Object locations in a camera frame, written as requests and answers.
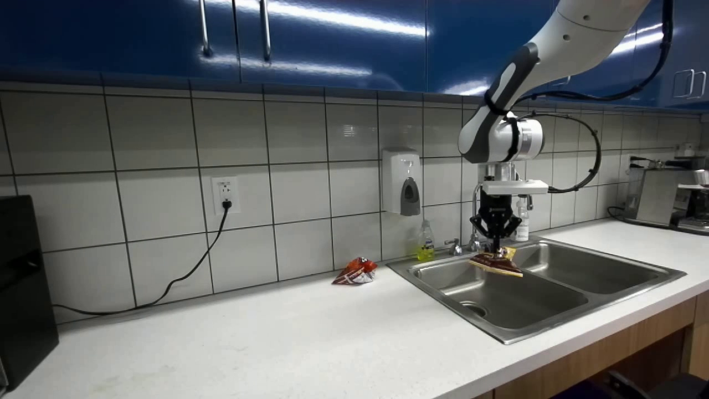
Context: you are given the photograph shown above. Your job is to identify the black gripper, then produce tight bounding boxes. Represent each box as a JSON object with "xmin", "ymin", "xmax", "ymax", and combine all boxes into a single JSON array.
[{"xmin": 468, "ymin": 189, "xmax": 525, "ymax": 257}]

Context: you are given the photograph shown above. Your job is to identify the stainless steel double sink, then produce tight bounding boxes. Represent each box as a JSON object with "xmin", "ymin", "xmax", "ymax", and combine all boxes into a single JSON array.
[{"xmin": 387, "ymin": 237, "xmax": 686, "ymax": 348}]

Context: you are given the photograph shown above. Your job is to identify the red snack packet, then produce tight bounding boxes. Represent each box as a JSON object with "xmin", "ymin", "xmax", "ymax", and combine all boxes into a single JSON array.
[{"xmin": 330, "ymin": 255, "xmax": 379, "ymax": 289}]

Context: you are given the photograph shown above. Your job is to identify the chrome gooseneck faucet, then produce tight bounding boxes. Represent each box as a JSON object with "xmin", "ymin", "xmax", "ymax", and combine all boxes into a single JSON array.
[{"xmin": 468, "ymin": 187, "xmax": 490, "ymax": 255}]

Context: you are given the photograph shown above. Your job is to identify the clear pump soap bottle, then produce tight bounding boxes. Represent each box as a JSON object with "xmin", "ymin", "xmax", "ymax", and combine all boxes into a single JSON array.
[{"xmin": 514, "ymin": 196, "xmax": 536, "ymax": 246}]

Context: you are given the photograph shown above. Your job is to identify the yellow dish soap bottle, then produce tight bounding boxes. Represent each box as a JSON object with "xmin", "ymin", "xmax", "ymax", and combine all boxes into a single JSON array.
[{"xmin": 408, "ymin": 218, "xmax": 439, "ymax": 264}]

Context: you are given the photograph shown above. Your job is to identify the wooden base cabinet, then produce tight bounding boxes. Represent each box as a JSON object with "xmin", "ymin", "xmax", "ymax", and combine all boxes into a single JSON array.
[{"xmin": 490, "ymin": 292, "xmax": 709, "ymax": 399}]

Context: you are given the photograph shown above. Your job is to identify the silver coffee machine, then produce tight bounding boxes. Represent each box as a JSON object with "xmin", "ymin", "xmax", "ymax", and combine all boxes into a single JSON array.
[{"xmin": 625, "ymin": 154, "xmax": 709, "ymax": 237}]

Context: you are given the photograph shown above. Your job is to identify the blue cabinet door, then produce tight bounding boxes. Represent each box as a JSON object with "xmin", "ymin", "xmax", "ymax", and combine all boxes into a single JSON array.
[
  {"xmin": 0, "ymin": 0, "xmax": 242, "ymax": 88},
  {"xmin": 430, "ymin": 0, "xmax": 688, "ymax": 115},
  {"xmin": 232, "ymin": 0, "xmax": 439, "ymax": 99},
  {"xmin": 683, "ymin": 0, "xmax": 709, "ymax": 115}
]

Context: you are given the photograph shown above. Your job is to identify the black countertop appliance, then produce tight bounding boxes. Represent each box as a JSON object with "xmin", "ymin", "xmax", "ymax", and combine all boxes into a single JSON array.
[{"xmin": 0, "ymin": 193, "xmax": 61, "ymax": 395}]

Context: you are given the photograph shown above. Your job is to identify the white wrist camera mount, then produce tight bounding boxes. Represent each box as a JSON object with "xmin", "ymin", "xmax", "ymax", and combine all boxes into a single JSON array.
[{"xmin": 479, "ymin": 163, "xmax": 554, "ymax": 200}]

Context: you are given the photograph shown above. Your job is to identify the white wall soap dispenser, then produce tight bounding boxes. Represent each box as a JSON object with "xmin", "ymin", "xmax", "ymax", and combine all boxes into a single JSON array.
[{"xmin": 379, "ymin": 149, "xmax": 424, "ymax": 219}]

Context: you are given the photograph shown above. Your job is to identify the silver cabinet door handle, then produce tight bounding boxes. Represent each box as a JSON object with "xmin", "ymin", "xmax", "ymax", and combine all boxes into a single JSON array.
[
  {"xmin": 671, "ymin": 66, "xmax": 693, "ymax": 99},
  {"xmin": 690, "ymin": 66, "xmax": 709, "ymax": 99},
  {"xmin": 256, "ymin": 0, "xmax": 275, "ymax": 64},
  {"xmin": 196, "ymin": 0, "xmax": 217, "ymax": 60}
]

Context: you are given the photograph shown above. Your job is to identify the white wall outlet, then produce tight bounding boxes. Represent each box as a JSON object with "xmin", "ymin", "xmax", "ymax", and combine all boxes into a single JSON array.
[{"xmin": 210, "ymin": 176, "xmax": 243, "ymax": 218}]

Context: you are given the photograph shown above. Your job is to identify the black power cord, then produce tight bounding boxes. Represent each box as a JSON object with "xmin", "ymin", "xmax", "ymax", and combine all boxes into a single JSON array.
[{"xmin": 51, "ymin": 197, "xmax": 235, "ymax": 320}]

